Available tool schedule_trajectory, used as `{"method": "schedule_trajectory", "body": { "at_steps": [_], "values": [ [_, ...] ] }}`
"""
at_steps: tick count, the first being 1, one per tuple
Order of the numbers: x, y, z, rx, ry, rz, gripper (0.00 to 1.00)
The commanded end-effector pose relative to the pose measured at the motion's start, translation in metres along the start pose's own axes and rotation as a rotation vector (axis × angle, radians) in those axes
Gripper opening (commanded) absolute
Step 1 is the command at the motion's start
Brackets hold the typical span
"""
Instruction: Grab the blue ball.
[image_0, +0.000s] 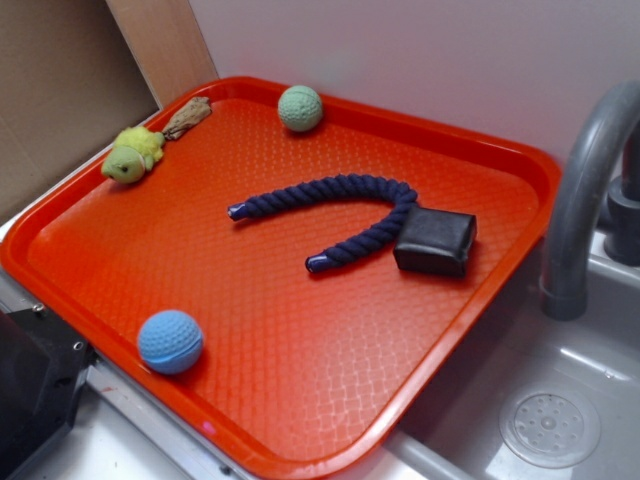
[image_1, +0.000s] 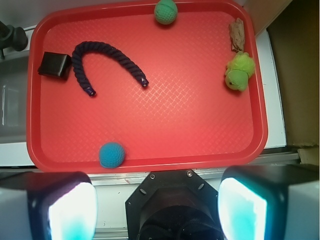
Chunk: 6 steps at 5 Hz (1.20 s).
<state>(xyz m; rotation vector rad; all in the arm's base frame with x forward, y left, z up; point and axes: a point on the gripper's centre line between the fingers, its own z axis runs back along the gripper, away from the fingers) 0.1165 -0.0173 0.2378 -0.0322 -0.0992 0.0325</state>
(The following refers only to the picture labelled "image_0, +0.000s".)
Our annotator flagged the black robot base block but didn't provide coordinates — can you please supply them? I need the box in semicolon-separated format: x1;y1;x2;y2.
1;304;94;479

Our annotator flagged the green dimpled ball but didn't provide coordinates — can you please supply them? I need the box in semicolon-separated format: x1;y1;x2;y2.
277;85;323;133

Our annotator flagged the blue dimpled ball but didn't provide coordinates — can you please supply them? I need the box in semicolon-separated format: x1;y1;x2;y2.
137;310;204;375

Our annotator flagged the black rectangular block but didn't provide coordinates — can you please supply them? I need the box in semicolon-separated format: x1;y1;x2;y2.
393;207;477;278

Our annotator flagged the red plastic tray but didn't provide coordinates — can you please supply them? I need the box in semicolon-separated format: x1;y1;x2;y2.
1;77;560;479

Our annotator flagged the brown wood piece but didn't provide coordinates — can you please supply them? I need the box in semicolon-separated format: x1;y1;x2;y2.
162;96;212;141

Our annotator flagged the green plush bird toy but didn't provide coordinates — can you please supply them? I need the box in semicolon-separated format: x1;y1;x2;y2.
101;126;165;184

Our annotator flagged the grey curved faucet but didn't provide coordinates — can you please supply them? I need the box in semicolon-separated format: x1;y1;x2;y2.
540;80;639;321

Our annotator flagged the grey plastic sink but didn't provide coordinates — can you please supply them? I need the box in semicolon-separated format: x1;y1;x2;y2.
388;219;640;480

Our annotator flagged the brown cardboard panel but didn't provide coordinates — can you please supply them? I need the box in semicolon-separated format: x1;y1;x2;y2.
1;1;217;221

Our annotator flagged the navy blue rope toy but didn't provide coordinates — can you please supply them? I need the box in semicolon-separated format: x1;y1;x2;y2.
227;173;418;274

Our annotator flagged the dark grey faucet handle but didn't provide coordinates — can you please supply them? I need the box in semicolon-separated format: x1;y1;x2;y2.
604;125;639;267

